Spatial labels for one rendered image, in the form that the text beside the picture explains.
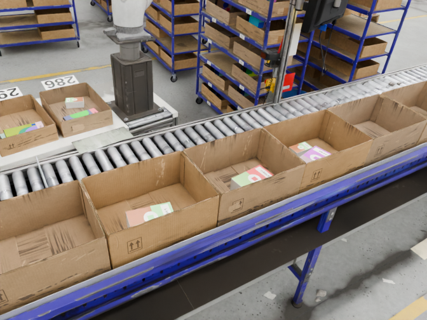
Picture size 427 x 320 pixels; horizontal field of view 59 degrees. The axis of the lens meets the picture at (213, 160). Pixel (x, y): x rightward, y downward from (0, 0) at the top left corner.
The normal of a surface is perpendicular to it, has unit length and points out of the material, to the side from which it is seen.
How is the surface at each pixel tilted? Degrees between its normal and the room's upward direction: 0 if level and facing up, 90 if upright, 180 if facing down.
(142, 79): 90
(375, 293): 0
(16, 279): 90
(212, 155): 89
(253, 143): 90
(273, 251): 0
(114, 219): 1
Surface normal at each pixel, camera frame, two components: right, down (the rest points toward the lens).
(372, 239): 0.07, -0.79
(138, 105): 0.60, 0.52
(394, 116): -0.85, 0.26
